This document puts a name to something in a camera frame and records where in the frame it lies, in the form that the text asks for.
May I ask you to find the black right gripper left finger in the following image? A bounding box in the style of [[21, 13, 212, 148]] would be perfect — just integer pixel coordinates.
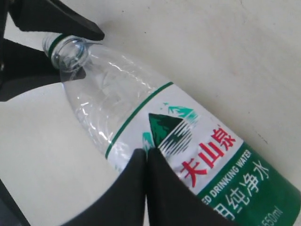
[[64, 149, 146, 226]]

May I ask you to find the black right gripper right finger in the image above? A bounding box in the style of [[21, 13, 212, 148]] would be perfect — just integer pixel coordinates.
[[146, 148, 235, 226]]

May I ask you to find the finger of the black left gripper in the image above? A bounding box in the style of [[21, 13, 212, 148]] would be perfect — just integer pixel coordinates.
[[0, 39, 87, 102], [9, 0, 104, 40]]

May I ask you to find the clear plastic water bottle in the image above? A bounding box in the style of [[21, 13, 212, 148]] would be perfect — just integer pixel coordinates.
[[43, 32, 301, 226]]

